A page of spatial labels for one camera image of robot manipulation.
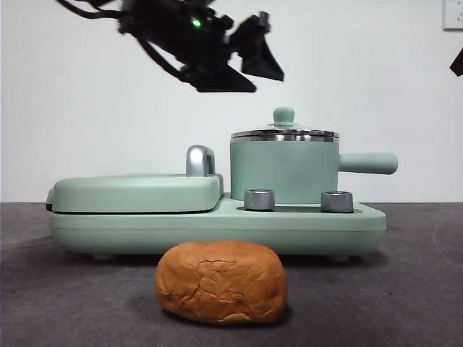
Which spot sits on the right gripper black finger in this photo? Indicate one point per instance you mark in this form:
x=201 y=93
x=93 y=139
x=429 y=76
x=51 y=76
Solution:
x=458 y=63

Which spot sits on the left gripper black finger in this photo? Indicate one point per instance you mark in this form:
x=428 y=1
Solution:
x=262 y=58
x=224 y=81

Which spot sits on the glass pot lid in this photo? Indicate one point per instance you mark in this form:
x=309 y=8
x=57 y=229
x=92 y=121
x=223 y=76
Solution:
x=284 y=115

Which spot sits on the brown potato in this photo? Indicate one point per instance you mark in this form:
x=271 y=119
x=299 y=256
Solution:
x=220 y=282

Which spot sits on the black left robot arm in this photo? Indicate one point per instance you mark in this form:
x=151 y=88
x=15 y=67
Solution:
x=173 y=29

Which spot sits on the silver control knob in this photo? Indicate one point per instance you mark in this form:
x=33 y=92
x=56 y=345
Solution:
x=259 y=199
x=337 y=201

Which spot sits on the green breakfast machine base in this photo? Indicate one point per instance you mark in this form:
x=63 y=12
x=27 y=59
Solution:
x=217 y=227

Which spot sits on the white wall socket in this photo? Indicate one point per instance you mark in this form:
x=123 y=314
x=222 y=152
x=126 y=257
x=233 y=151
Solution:
x=452 y=14

